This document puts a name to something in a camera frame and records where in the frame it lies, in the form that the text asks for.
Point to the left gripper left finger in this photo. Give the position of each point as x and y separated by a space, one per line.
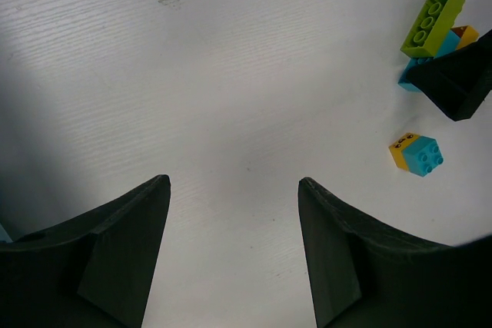
94 270

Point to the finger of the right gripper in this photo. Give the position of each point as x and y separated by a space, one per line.
456 83

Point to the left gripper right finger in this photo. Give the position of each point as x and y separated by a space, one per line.
365 273

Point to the green blue yellow lego stack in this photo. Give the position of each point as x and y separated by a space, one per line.
434 34

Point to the blue yellow lego cube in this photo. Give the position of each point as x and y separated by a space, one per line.
417 154

